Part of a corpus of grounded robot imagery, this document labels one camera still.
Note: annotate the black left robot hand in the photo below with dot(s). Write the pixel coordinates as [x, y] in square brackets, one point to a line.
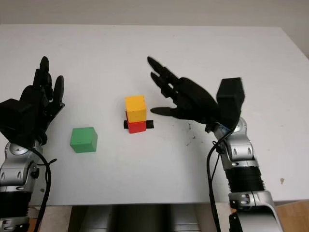
[36, 93]

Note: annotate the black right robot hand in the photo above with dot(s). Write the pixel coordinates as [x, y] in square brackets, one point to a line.
[195, 101]

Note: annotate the yellow wooden block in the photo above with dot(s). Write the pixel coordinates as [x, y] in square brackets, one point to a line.
[136, 108]

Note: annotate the red wooden block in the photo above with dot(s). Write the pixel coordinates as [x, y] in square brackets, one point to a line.
[137, 127]

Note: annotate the green wooden block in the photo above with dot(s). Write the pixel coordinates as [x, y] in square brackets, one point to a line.
[83, 141]

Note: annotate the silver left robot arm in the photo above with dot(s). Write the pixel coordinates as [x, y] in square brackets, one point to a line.
[14, 174]

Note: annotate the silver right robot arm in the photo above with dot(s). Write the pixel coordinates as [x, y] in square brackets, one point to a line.
[243, 178]

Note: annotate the black tape strip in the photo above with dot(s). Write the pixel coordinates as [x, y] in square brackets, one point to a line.
[149, 123]

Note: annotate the beige table leg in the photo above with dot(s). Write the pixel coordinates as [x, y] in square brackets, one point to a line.
[56, 218]
[223, 217]

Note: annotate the dark grey robot torso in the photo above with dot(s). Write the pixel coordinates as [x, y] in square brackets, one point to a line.
[144, 217]

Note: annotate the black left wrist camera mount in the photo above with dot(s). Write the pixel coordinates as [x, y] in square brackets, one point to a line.
[21, 119]

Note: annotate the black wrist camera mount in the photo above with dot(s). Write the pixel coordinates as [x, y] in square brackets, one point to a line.
[21, 119]
[230, 101]

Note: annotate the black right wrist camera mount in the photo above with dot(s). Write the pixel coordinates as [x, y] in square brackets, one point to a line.
[230, 101]

